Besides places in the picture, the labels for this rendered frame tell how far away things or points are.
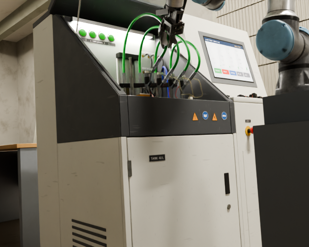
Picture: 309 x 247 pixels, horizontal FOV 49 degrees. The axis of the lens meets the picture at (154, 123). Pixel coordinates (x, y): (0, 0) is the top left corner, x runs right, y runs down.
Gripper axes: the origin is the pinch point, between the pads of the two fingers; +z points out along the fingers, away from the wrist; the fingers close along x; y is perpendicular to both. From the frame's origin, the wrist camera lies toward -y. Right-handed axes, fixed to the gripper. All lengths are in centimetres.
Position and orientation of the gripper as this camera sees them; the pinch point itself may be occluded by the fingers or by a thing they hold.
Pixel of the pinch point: (165, 45)
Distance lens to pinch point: 163.8
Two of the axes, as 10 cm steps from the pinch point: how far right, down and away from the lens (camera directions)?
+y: 4.9, 6.0, -6.3
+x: 8.6, -2.4, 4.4
